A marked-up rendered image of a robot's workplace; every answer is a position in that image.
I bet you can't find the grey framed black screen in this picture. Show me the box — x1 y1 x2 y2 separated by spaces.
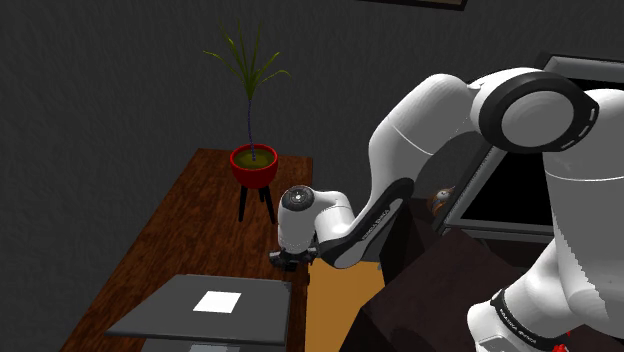
436 52 624 245

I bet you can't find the dark framed wall picture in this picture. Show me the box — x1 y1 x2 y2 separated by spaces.
354 0 469 12

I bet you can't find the dark robot stand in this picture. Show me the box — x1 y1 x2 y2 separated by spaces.
339 227 624 352

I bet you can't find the plant in red pot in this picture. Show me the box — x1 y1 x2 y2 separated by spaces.
203 19 293 225

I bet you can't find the grey laptop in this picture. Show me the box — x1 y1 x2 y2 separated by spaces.
104 273 293 352

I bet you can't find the brown wooden table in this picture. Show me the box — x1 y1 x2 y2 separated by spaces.
60 147 314 352

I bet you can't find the orange and blue figure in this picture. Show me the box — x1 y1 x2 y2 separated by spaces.
427 186 457 216

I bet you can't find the dark cabinet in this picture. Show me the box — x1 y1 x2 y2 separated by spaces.
379 195 442 286

